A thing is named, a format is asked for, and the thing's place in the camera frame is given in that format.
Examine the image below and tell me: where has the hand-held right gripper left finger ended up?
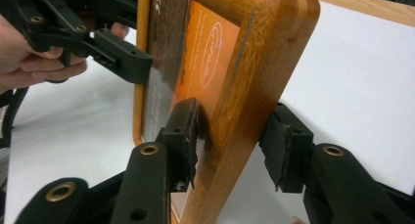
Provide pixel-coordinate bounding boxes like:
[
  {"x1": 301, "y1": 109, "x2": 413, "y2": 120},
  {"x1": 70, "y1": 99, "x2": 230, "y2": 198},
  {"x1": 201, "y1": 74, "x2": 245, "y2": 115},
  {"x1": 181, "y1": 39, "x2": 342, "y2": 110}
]
[{"x1": 155, "y1": 97, "x2": 201, "y2": 193}]

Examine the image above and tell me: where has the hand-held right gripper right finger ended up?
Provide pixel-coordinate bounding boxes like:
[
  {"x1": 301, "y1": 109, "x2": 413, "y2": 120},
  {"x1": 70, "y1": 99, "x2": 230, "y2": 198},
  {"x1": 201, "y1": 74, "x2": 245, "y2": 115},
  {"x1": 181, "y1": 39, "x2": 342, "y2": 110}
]
[{"x1": 258, "y1": 102, "x2": 315, "y2": 195}]

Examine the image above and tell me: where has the wooden photo frame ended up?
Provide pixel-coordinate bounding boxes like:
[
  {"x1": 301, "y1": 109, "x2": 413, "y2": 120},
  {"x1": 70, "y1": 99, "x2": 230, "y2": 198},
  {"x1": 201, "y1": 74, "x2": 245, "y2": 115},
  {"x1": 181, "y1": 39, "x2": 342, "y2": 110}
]
[{"x1": 131, "y1": 0, "x2": 322, "y2": 224}]

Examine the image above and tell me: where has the black cable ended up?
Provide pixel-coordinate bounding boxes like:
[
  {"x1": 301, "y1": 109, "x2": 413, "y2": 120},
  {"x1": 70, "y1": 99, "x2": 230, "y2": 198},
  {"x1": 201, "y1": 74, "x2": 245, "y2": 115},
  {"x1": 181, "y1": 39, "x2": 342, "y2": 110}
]
[{"x1": 0, "y1": 86, "x2": 31, "y2": 150}]

